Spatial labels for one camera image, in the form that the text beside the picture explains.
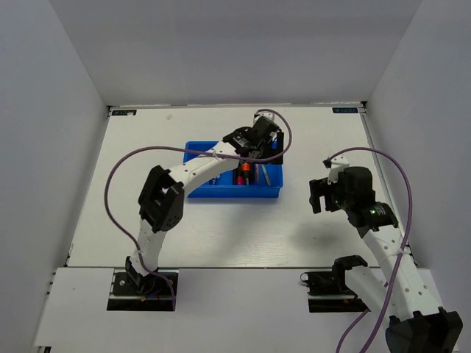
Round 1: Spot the slim orange highlighter pen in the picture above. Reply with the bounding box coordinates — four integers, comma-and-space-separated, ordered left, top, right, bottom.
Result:
255, 164, 263, 185

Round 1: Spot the clear blue tube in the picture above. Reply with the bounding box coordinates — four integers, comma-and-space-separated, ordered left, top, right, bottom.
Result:
210, 176, 220, 185

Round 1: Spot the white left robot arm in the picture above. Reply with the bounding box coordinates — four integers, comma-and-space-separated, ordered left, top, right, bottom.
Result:
125, 110, 283, 293

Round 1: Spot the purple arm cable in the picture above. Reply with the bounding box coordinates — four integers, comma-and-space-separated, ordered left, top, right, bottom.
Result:
327, 146, 413, 353
104, 108, 294, 312

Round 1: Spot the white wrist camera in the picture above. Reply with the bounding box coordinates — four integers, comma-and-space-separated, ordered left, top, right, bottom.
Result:
253, 111, 275, 124
323, 154, 350, 185

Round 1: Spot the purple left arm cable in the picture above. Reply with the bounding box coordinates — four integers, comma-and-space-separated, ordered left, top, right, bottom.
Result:
104, 108, 294, 312

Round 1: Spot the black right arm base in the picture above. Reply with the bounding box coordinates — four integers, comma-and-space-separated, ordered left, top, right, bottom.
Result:
300, 255, 368, 313

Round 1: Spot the blue corner label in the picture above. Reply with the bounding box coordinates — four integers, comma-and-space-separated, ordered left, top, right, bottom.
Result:
332, 107, 358, 114
111, 110, 137, 116

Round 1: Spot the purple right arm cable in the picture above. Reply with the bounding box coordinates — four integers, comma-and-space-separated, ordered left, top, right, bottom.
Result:
327, 146, 413, 353

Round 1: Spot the orange cap black highlighter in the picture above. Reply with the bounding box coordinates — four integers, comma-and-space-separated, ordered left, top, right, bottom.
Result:
241, 163, 252, 185

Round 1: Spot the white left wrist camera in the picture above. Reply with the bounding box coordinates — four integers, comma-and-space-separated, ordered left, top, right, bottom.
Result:
253, 111, 275, 124

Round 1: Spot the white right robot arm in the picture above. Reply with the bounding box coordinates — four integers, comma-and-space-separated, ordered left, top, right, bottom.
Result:
309, 165, 463, 352

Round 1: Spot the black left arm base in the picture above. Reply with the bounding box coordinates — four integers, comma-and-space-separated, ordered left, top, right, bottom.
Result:
107, 271, 174, 312

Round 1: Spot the slim yellow highlighter pen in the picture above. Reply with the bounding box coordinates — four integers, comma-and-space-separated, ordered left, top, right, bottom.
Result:
261, 164, 272, 187

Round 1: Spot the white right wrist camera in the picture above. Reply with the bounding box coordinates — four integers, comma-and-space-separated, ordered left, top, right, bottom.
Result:
323, 154, 350, 185

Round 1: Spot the left blue corner label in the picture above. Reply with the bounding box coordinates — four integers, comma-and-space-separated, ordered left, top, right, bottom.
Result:
111, 110, 137, 116

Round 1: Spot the blue plastic divided tray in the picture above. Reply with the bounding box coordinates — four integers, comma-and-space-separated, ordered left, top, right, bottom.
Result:
183, 140, 286, 200

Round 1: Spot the right blue corner label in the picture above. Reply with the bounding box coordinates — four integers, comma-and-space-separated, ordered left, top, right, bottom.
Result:
332, 107, 358, 114

